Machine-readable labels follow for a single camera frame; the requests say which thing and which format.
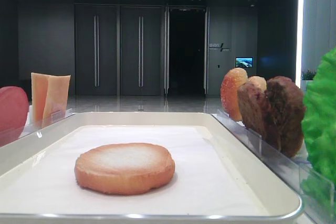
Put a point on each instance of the green lettuce leaf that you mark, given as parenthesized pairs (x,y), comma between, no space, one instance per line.
(321,195)
(318,124)

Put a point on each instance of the round bread slice on tray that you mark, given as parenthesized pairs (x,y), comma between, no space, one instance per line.
(125,169)

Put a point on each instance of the inner brown meat patty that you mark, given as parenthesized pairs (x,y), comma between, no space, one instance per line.
(256,113)

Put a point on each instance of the brown meat patty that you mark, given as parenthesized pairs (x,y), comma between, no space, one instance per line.
(286,101)
(256,113)

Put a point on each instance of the right orange cheese slice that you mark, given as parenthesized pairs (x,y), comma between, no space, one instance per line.
(56,99)

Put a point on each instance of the orange cheese slice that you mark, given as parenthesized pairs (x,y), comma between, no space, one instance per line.
(39,92)
(56,99)

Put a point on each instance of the outer brown meat patty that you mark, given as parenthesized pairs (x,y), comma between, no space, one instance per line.
(286,101)

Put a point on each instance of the left orange cheese slice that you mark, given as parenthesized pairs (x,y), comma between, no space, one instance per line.
(39,92)

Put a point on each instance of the red tomato slice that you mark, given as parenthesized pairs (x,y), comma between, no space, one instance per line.
(14,110)

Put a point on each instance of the outer golden bun slice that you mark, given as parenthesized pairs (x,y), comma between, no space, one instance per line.
(230,84)

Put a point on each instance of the golden bun slice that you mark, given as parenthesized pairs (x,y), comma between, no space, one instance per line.
(259,82)
(230,84)

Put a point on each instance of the white metal tray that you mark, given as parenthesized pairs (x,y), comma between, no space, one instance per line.
(217,178)

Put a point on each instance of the inner golden bun slice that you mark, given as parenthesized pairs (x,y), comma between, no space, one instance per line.
(259,82)

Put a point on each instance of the left clear acrylic rack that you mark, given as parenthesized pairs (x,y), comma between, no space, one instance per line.
(32,126)

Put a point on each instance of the clear acrylic rack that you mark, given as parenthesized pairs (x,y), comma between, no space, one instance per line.
(32,126)
(291,170)

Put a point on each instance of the potted green plant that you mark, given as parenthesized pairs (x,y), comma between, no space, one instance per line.
(308,74)

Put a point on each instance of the right clear acrylic rack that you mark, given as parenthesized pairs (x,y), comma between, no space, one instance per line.
(291,170)

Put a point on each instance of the small wall display screen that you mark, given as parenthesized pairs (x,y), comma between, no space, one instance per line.
(243,62)

